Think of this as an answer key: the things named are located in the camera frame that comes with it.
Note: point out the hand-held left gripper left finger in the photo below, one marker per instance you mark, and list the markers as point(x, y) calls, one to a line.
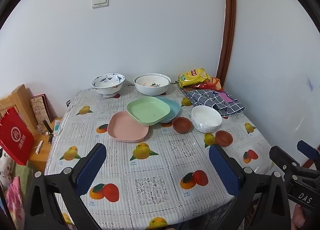
point(91, 167)

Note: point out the dark lipstick tube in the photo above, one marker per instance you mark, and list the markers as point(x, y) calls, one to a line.
point(50, 139)

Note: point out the person's right hand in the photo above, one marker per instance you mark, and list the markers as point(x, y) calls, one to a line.
point(298, 217)

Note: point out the wooden side table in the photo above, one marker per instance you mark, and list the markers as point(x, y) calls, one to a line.
point(40, 157)

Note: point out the small brown bowl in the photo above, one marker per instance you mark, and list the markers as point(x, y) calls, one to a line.
point(181, 125)
point(223, 139)

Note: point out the brown wooden door frame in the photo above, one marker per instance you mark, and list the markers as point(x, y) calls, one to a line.
point(228, 20)

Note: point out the large white swirl-patterned bowl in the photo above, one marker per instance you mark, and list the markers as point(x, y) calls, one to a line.
point(151, 91)

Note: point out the blue patterned white bowl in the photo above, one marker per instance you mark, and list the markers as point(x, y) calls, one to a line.
point(107, 85)

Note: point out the black clip tool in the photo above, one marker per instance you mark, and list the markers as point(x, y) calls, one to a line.
point(46, 125)

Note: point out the white and green box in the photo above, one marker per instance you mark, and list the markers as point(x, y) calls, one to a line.
point(58, 127)

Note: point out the white light switch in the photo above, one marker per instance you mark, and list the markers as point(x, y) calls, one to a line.
point(100, 0)

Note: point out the grey checked cloth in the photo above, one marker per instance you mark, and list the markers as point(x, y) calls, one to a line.
point(212, 100)

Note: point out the cardboard box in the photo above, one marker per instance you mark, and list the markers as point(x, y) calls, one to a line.
point(21, 97)

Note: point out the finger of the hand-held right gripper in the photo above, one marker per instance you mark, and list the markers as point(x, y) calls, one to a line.
point(281, 156)
point(308, 149)

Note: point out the green square plate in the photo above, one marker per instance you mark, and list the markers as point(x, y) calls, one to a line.
point(147, 110)

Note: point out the white dotted cloth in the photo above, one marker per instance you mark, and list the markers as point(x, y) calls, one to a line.
point(5, 167)

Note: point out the blue square plate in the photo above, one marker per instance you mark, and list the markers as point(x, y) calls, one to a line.
point(174, 107)

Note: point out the pink square plate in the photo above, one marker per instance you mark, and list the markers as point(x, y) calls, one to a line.
point(121, 127)

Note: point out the brown patterned box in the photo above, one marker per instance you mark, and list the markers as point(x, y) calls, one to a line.
point(40, 107)

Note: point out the fruit print tablecloth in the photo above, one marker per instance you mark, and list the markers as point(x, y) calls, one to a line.
point(155, 182)

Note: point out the red paper bag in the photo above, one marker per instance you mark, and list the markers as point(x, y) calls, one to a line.
point(15, 140)

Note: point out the silver lipstick tube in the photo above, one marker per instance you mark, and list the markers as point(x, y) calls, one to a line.
point(39, 147)

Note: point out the yellow chip bag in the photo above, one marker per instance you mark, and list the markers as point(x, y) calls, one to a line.
point(193, 77)

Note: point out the pink floral cloth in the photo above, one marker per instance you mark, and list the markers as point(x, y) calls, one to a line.
point(14, 195)

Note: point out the white bowl with grey pattern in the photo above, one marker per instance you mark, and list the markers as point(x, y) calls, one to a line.
point(206, 117)

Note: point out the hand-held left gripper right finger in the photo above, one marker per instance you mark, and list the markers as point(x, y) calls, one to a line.
point(223, 170)

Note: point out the red chip bag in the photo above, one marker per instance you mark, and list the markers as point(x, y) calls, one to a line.
point(214, 83)

